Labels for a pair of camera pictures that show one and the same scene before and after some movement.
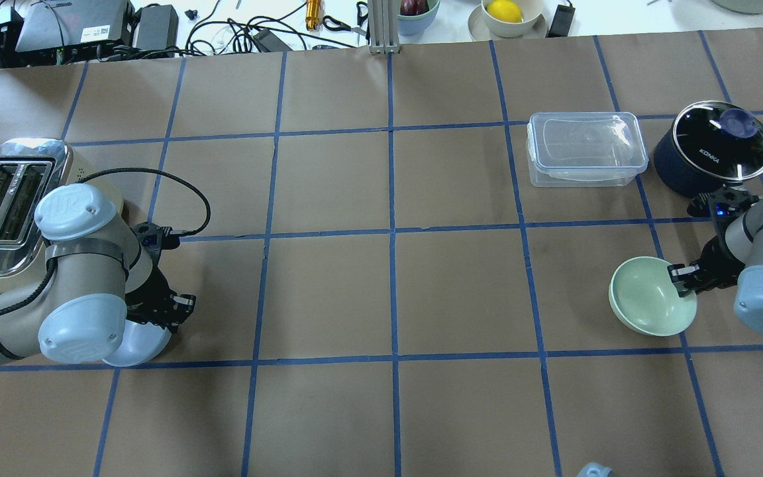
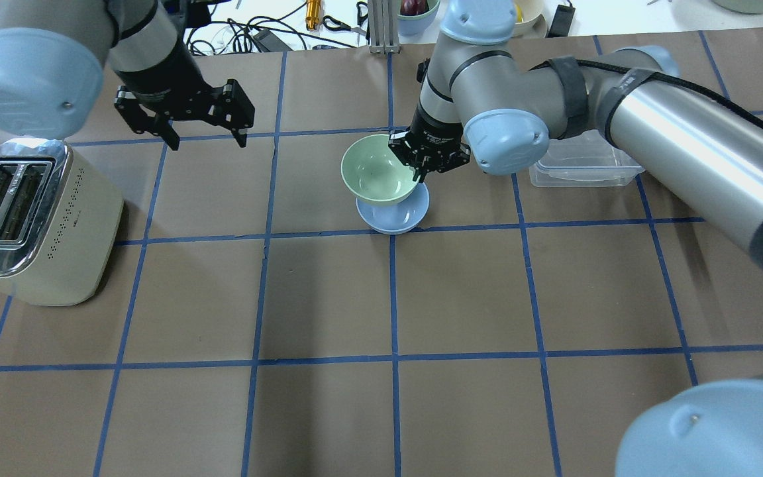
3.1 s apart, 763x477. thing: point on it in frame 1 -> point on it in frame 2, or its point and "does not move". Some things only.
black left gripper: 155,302 -> 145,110
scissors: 329,23 does not move
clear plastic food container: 585,149 does not move
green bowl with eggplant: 415,16 does not move
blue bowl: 142,343 -> 395,216
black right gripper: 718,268 -> 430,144
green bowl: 644,297 -> 373,171
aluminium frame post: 383,20 does not move
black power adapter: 561,22 does not move
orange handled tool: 313,12 does not move
